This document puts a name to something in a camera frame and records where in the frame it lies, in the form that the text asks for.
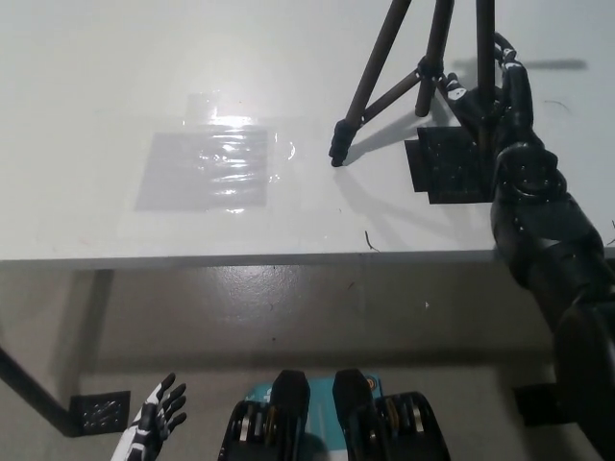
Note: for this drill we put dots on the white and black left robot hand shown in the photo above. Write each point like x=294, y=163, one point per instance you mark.
x=154, y=418

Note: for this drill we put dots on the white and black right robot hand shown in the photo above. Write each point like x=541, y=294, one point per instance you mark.
x=516, y=110

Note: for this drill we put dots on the bronze and black camera tripod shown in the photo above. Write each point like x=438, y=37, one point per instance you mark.
x=435, y=53

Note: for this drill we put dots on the black table leg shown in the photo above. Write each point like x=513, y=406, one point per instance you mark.
x=29, y=386

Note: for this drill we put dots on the black tape patch on table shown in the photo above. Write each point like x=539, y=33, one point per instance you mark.
x=447, y=168

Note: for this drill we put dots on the clear tape patch on table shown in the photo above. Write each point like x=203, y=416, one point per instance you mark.
x=206, y=163

